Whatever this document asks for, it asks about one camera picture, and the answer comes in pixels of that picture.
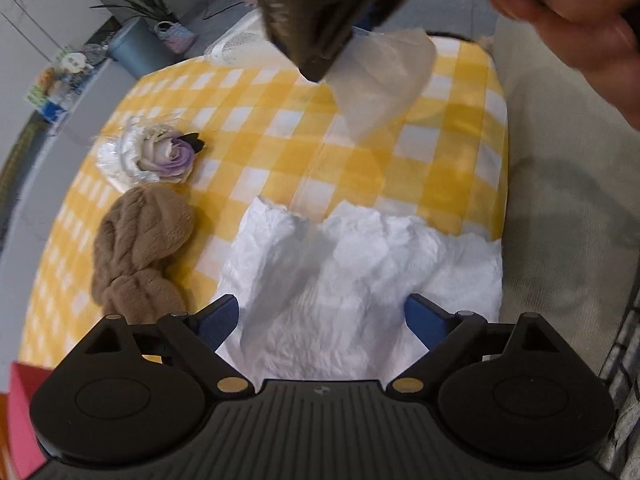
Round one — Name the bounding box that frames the brown fuzzy sock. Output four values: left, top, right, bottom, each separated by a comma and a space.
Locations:
91, 186, 197, 326

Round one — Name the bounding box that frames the person's right hand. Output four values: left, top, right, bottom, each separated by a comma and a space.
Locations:
487, 0, 640, 133

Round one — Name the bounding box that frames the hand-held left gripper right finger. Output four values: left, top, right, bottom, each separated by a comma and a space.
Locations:
386, 294, 557, 395

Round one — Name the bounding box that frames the grey knit blanket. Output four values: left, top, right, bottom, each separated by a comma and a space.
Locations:
595, 285, 640, 480

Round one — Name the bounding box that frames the teddy bear bouquet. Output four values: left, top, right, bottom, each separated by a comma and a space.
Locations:
39, 65, 76, 107

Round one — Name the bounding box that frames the white mesh fan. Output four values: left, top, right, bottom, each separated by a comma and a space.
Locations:
202, 10, 284, 69

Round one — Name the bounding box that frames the round glass ornament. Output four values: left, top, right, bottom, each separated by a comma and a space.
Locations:
80, 42, 106, 66

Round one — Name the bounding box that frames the red box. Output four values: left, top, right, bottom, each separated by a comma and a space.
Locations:
7, 362, 53, 478

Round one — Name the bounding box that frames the pastel woven bag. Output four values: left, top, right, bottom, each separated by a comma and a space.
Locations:
152, 20, 197, 56

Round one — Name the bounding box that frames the white marble television cabinet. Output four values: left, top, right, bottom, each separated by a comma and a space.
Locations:
0, 12, 143, 241

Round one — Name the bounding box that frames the white purple fabric rose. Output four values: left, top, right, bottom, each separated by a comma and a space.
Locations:
95, 115, 207, 187

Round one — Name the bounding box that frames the yellow checked tablecloth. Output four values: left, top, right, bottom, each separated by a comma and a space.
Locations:
20, 35, 511, 377

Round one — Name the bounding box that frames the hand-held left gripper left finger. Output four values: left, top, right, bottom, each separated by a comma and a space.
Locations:
87, 294, 252, 396

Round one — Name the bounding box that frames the beige sofa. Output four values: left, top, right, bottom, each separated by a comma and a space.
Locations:
480, 19, 640, 376

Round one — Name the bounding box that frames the grey pedal trash can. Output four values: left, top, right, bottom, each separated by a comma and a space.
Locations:
107, 16, 169, 80

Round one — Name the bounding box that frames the black power cable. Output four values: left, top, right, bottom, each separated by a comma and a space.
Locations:
202, 0, 261, 21

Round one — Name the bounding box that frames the translucent plastic bag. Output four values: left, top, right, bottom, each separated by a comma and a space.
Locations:
327, 29, 437, 139

